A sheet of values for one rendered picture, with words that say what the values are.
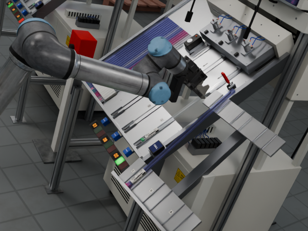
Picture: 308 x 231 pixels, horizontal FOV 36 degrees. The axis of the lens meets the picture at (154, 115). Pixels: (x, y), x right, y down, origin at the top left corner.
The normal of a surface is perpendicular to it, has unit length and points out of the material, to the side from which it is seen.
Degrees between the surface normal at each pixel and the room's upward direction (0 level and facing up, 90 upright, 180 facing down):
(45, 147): 0
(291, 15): 90
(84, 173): 0
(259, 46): 44
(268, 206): 90
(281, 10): 90
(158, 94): 90
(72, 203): 0
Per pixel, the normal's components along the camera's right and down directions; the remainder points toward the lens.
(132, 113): -0.36, -0.61
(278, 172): 0.47, 0.53
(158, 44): -0.55, -0.45
